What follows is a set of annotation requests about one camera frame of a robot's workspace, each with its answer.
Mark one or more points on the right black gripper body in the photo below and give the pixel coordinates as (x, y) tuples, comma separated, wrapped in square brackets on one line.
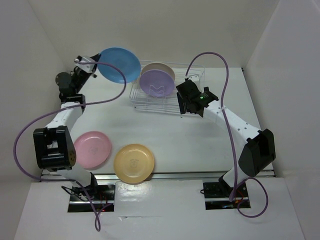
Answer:
[(187, 107)]

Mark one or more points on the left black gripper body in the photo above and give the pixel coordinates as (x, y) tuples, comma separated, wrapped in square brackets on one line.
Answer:
[(81, 79)]

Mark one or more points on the purple plate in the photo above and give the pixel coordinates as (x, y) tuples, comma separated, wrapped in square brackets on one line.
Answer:
[(156, 83)]

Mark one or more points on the cream plate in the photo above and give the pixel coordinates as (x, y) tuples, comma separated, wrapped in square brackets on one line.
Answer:
[(159, 66)]

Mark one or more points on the blue plate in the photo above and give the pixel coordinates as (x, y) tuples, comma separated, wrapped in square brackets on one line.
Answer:
[(124, 60)]

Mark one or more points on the pink plate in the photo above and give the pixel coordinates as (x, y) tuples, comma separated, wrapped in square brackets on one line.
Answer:
[(92, 149)]

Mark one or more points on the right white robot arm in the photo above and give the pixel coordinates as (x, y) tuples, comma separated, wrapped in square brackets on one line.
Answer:
[(258, 146)]

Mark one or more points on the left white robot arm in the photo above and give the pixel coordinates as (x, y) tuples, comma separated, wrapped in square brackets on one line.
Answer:
[(54, 147)]

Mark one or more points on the orange plate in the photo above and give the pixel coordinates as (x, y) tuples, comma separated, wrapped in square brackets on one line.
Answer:
[(134, 163)]

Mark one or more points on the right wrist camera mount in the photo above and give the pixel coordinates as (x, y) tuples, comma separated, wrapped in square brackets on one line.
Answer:
[(195, 78)]

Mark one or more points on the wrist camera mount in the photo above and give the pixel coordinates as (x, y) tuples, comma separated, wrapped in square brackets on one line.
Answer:
[(195, 78), (85, 63)]

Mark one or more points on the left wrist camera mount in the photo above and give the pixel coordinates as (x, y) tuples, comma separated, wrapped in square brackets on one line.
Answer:
[(85, 63)]

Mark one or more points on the white wire dish rack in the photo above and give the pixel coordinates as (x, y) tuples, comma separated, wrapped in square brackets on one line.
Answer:
[(167, 104)]

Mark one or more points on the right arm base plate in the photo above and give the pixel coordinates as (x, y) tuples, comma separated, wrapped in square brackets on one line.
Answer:
[(215, 199)]

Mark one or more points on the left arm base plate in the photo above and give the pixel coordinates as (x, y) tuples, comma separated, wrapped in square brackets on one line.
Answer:
[(103, 200)]

